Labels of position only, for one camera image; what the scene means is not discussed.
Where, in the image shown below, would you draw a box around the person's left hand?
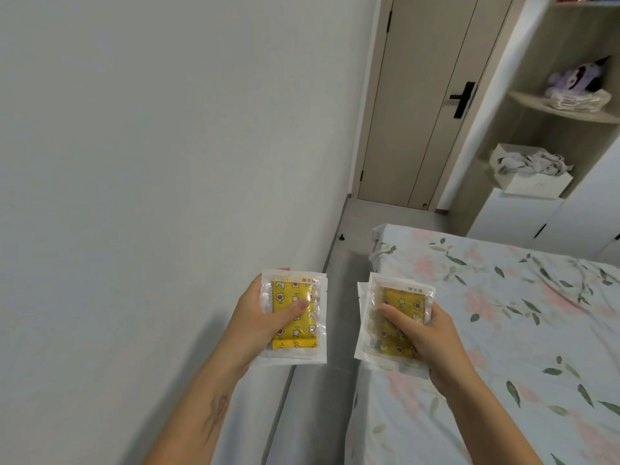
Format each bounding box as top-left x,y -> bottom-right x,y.
220,273 -> 313,381

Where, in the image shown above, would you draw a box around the person's right hand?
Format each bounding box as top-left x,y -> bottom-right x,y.
380,302 -> 478,400

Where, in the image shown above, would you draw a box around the white box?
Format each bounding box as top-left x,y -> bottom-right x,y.
489,143 -> 574,198

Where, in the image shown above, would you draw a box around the pile of yellow packets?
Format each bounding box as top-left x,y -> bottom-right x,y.
547,89 -> 610,112

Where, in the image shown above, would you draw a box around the wooden shelf unit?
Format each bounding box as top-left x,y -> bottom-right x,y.
450,0 -> 620,238

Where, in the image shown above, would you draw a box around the person's left forearm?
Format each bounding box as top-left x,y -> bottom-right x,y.
140,355 -> 248,465

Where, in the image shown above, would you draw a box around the floral bed sheet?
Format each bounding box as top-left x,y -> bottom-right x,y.
344,223 -> 620,465

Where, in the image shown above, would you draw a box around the gray crumpled clothes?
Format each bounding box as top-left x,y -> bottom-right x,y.
497,150 -> 574,178

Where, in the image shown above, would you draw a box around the beige door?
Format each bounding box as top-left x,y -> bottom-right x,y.
348,0 -> 532,214
358,0 -> 514,209

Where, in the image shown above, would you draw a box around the purple plush toy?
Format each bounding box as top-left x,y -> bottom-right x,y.
547,56 -> 611,92

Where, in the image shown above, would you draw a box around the black door handle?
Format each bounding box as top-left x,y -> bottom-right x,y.
449,81 -> 477,119

